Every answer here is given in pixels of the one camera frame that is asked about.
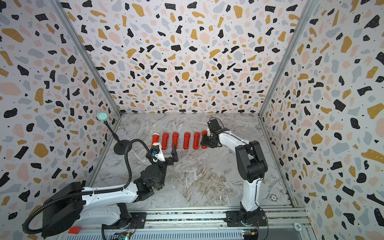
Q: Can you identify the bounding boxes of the red block on rail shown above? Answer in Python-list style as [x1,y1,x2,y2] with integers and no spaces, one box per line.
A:
[68,226,82,235]

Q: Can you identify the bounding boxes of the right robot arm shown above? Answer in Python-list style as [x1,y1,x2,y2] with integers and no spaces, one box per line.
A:
[201,117,268,226]

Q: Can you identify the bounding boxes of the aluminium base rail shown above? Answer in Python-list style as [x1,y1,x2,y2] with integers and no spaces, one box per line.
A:
[53,206,316,240]

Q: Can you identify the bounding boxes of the red flashlight white rim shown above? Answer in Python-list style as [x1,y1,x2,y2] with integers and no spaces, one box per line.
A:
[151,133,161,149]

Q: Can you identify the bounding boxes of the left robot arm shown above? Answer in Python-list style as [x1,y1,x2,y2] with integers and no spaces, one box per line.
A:
[42,143,179,238]

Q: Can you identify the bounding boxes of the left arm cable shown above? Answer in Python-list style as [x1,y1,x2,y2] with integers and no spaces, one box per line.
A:
[22,138,155,235]

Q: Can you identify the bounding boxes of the microphone stand green head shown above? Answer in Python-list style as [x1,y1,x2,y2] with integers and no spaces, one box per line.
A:
[97,112,132,155]

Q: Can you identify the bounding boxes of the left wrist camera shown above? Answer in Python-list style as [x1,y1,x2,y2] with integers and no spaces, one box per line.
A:
[150,143,166,163]

